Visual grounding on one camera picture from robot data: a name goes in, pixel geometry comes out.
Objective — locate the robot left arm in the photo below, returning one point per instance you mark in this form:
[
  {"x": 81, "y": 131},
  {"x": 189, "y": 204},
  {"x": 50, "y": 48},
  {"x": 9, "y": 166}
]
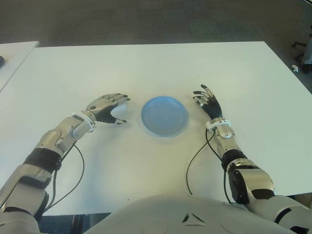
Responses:
[{"x": 48, "y": 139}]

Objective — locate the light blue round plate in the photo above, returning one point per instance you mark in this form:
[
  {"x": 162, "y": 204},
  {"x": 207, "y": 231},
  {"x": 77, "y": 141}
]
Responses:
[{"x": 164, "y": 117}]

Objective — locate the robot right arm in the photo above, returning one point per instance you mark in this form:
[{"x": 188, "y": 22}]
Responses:
[{"x": 243, "y": 175}]

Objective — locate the white charger block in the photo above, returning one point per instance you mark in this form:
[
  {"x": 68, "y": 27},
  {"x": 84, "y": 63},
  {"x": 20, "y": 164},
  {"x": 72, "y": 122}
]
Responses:
[{"x": 120, "y": 111}]

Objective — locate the small white floor object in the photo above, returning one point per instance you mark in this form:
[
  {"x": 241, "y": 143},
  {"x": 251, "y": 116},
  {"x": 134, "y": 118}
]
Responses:
[{"x": 295, "y": 68}]

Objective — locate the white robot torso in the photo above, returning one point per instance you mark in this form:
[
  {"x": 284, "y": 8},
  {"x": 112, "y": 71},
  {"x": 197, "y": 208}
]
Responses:
[{"x": 158, "y": 214}]

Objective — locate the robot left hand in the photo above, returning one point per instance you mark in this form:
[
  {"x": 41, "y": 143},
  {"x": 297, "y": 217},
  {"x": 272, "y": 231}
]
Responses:
[{"x": 100, "y": 104}]

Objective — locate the black office chair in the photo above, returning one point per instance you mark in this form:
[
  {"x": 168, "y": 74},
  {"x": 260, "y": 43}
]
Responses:
[{"x": 298, "y": 44}]

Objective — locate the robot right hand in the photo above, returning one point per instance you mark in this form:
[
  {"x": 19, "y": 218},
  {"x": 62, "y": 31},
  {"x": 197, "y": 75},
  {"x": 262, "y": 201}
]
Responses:
[{"x": 213, "y": 107}]

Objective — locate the white side table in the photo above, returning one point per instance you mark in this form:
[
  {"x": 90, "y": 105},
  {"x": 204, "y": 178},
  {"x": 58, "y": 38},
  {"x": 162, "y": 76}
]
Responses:
[{"x": 14, "y": 56}]

